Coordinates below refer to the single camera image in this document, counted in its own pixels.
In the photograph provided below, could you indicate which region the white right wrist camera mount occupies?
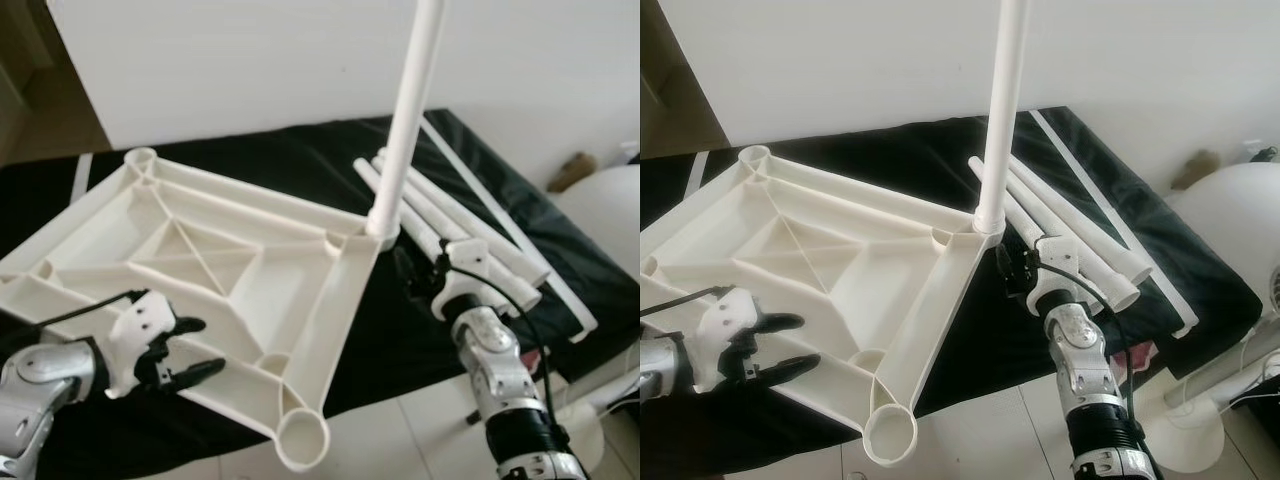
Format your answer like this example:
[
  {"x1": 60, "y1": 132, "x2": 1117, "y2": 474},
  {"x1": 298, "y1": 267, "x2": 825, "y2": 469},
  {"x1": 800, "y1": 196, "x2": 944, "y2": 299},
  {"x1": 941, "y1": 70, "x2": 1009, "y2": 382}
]
[
  {"x1": 432, "y1": 240, "x2": 501, "y2": 321},
  {"x1": 1030, "y1": 235, "x2": 1091, "y2": 311}
]

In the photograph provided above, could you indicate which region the black box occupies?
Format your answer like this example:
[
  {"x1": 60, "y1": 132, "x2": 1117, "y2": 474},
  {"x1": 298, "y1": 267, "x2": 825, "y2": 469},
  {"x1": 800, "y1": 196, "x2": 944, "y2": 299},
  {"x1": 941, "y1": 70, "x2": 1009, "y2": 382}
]
[{"x1": 1255, "y1": 400, "x2": 1280, "y2": 451}]

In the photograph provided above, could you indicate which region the brown plush object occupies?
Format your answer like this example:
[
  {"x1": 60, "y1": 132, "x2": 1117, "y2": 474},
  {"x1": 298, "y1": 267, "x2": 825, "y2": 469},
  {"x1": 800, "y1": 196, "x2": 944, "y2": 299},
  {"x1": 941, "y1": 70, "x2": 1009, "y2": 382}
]
[
  {"x1": 1172, "y1": 150, "x2": 1223, "y2": 189},
  {"x1": 548, "y1": 152, "x2": 599, "y2": 191}
]

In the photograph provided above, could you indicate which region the white standing fan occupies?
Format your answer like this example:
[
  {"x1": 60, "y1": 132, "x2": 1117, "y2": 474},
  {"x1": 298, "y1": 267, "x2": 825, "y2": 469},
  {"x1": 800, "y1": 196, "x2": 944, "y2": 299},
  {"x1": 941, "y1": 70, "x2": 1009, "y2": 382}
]
[
  {"x1": 1150, "y1": 160, "x2": 1280, "y2": 471},
  {"x1": 550, "y1": 165, "x2": 641, "y2": 471}
]

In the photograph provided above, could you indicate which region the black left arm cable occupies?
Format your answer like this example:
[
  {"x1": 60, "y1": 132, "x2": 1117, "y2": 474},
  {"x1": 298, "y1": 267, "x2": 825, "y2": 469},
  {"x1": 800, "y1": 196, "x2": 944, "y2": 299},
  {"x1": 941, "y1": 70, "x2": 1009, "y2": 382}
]
[
  {"x1": 35, "y1": 290, "x2": 146, "y2": 331},
  {"x1": 640, "y1": 286, "x2": 736, "y2": 316}
]

